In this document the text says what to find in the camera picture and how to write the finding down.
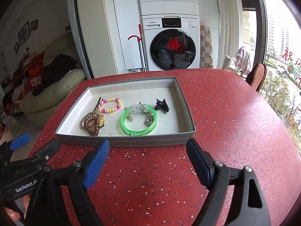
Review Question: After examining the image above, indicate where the brown spiral hair tie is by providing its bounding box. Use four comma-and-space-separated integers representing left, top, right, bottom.
83, 114, 102, 137

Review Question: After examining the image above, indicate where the green plastic bangle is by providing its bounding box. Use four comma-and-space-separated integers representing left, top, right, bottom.
120, 104, 158, 137

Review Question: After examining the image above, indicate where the beige braided hair tie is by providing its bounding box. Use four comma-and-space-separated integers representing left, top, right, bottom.
79, 112, 97, 130

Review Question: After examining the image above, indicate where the pink yellow bead bracelet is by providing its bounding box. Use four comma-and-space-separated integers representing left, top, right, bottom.
97, 97, 124, 114

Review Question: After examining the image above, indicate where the silver heart pendant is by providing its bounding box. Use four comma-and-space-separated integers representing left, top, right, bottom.
146, 111, 154, 126

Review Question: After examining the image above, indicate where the black claw hair clip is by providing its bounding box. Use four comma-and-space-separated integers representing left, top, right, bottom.
154, 99, 169, 113

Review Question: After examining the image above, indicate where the beige bunny hair clip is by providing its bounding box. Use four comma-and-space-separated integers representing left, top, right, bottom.
127, 112, 133, 122

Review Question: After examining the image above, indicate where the grey jewelry tray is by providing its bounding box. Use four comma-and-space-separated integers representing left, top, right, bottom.
55, 76, 195, 147

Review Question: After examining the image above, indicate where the person's left hand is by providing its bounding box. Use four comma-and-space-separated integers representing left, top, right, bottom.
3, 193, 31, 221

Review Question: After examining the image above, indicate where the cream leather sofa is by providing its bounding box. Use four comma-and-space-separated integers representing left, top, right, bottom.
19, 32, 86, 127

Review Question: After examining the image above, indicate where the red printed cloth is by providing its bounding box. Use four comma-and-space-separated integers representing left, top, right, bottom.
3, 51, 45, 116

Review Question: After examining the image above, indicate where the black clothing on sofa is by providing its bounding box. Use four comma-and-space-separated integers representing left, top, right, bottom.
32, 54, 77, 96

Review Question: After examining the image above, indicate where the brown wooden chair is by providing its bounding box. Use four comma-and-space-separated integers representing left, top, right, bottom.
245, 63, 267, 92

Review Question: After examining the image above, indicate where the checkered hanging towel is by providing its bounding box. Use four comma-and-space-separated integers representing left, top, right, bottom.
200, 25, 213, 68

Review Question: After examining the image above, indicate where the pink cloth on chair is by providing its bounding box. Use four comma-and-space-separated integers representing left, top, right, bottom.
234, 47, 252, 75

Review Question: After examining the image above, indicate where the white washing machine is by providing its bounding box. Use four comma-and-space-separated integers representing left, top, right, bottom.
142, 14, 201, 71

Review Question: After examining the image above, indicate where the white cabinet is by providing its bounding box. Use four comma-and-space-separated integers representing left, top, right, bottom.
77, 0, 142, 78

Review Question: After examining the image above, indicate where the red handled mop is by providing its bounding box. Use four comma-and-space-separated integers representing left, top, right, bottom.
128, 24, 146, 72

